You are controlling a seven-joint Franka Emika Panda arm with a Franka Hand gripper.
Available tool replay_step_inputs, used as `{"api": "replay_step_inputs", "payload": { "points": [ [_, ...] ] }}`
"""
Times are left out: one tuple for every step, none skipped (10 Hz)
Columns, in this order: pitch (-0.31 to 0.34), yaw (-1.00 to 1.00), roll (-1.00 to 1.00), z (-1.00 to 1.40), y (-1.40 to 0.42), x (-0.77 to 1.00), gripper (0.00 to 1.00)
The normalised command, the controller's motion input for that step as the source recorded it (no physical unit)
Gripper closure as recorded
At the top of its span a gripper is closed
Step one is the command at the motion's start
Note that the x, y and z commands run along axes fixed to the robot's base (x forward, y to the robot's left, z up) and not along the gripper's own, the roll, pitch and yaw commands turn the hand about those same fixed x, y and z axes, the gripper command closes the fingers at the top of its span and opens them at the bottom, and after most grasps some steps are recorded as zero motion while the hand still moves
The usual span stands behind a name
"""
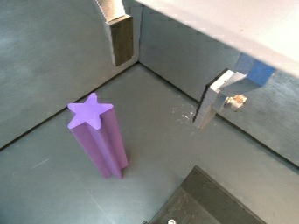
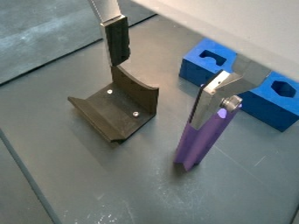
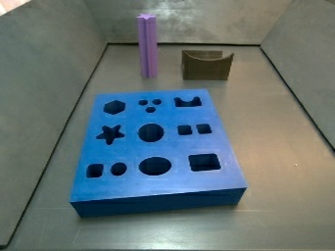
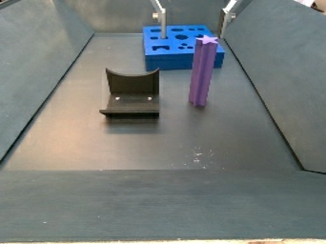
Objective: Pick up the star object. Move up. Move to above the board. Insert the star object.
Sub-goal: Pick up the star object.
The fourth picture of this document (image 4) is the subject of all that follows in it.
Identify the black curved holder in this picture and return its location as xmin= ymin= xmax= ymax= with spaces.
xmin=99 ymin=70 xmax=160 ymax=117

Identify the purple star-shaped peg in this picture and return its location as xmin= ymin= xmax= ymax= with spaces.
xmin=188 ymin=35 xmax=217 ymax=107

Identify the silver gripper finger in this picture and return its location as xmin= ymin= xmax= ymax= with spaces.
xmin=219 ymin=0 xmax=237 ymax=39
xmin=149 ymin=0 xmax=167 ymax=39

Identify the blue foam shape board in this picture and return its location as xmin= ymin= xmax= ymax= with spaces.
xmin=143 ymin=25 xmax=212 ymax=71

